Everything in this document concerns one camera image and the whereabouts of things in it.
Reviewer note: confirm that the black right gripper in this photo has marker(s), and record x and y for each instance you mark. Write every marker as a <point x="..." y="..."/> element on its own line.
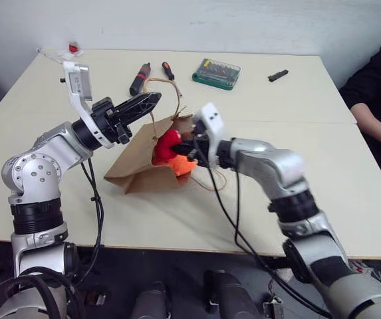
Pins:
<point x="201" y="148"/>

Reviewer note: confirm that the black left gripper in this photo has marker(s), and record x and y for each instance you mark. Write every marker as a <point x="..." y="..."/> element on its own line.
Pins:
<point x="108" y="121"/>

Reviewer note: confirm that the red plush toy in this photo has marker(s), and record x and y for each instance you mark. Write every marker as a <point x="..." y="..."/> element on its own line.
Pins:
<point x="165" y="148"/>

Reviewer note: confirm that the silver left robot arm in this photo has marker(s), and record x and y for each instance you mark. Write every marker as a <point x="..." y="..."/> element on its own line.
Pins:
<point x="34" y="172"/>

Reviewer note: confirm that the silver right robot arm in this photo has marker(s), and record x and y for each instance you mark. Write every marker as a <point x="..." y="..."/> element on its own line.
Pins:
<point x="276" y="166"/>

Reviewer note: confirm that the orange plush toy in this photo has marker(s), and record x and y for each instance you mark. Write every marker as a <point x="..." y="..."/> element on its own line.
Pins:
<point x="183" y="167"/>

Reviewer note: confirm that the brown paper bag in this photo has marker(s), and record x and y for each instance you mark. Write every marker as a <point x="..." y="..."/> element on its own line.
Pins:
<point x="143" y="159"/>

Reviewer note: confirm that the black and red screwdriver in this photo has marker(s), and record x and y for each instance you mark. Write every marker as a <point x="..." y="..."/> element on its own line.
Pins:
<point x="139" y="79"/>

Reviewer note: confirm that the orange and black screwdriver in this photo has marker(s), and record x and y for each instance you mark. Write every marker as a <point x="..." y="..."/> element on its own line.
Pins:
<point x="168" y="70"/>

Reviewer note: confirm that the green screwdriver bit set box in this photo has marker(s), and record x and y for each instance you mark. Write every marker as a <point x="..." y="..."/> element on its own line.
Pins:
<point x="216" y="74"/>

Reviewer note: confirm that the red and white small item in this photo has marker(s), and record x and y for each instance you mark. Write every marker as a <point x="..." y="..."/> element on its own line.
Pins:
<point x="72" y="49"/>

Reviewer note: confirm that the small black bar tool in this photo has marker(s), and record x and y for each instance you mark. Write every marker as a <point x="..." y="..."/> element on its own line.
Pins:
<point x="278" y="75"/>

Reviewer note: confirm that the dark rounded grey shape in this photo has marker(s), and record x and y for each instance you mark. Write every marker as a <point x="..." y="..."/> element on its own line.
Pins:
<point x="152" y="302"/>
<point x="230" y="295"/>

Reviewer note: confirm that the person in black clothing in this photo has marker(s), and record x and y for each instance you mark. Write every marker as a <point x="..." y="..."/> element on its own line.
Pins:
<point x="376" y="99"/>

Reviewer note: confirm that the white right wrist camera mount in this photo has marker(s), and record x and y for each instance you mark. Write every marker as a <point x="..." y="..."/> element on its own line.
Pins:
<point x="211" y="121"/>

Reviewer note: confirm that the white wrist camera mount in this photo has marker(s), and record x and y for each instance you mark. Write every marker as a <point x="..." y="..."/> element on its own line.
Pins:
<point x="78" y="83"/>
<point x="211" y="121"/>

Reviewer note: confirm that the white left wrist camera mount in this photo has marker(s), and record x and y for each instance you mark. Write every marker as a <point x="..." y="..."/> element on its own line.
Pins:
<point x="78" y="83"/>

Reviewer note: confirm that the small metal bracket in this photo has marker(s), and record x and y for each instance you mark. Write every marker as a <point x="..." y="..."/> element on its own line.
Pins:
<point x="272" y="309"/>

